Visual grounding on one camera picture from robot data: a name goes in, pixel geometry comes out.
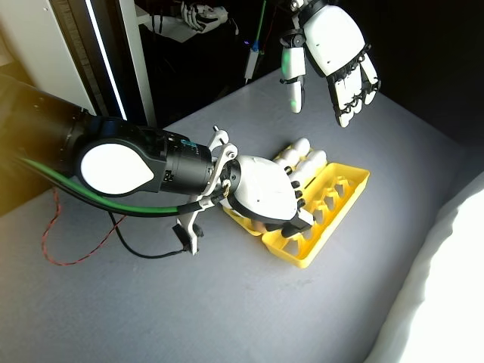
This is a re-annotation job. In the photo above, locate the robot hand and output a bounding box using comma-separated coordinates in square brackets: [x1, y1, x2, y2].
[278, 3, 382, 128]
[226, 154, 315, 240]

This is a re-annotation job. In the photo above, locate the thin black cable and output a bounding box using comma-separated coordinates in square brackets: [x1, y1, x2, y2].
[108, 210, 190, 260]

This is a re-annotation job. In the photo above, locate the white sheet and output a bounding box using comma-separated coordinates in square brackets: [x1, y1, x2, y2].
[363, 180, 484, 363]

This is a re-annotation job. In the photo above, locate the black column with light strip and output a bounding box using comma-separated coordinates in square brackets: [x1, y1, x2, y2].
[48, 0, 129, 121]

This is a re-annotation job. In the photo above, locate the white cable adapter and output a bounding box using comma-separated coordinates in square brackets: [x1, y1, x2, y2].
[243, 48, 262, 86]

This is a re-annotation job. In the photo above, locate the green cable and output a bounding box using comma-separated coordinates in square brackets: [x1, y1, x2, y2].
[252, 0, 268, 51]

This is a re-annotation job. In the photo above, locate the red braided cable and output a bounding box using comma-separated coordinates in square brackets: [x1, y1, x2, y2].
[40, 186, 128, 266]

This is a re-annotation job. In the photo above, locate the yellow egg carton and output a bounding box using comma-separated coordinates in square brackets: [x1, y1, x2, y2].
[221, 145, 371, 270]

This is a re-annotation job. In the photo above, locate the grey table cloth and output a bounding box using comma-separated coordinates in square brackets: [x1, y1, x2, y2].
[0, 67, 484, 363]

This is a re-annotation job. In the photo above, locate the white frame post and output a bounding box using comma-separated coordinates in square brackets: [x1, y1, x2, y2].
[117, 0, 158, 128]

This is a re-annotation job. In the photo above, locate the spare white robot hand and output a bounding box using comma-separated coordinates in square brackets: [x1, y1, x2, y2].
[179, 0, 230, 35]

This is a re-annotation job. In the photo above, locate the white cabinet panel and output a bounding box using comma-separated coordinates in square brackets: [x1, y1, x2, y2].
[0, 0, 98, 115]

